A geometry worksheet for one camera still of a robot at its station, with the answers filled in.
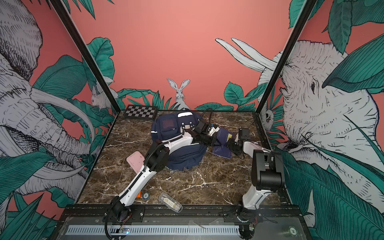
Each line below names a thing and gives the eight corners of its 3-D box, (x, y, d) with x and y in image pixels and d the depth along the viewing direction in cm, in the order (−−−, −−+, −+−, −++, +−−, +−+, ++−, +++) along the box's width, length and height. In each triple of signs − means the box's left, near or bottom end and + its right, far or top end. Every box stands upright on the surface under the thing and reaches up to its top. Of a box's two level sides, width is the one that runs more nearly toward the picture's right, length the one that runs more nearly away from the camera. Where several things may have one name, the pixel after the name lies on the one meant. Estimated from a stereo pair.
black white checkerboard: (126, 120, 117) (124, 116, 114) (130, 109, 125) (128, 105, 122) (154, 120, 117) (153, 116, 114) (157, 109, 125) (156, 105, 122)
